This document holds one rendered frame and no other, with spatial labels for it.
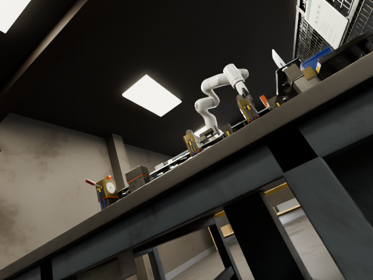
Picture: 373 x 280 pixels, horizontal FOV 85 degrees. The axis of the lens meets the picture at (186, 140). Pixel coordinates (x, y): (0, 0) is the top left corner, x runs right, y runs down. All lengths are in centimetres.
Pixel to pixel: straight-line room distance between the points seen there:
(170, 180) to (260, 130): 23
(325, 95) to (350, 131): 8
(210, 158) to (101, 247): 43
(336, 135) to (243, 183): 20
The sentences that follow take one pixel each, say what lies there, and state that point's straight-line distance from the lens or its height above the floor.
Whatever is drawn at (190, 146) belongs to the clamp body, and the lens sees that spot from 113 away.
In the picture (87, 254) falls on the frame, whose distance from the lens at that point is 77.
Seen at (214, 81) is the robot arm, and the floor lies 146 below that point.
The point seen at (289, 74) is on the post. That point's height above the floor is 95.
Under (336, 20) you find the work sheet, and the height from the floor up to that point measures 121.
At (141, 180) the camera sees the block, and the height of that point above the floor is 94.
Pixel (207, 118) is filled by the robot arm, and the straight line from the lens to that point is 179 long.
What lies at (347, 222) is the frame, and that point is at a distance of 46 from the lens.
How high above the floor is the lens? 54
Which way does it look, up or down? 25 degrees up
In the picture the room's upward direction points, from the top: 23 degrees counter-clockwise
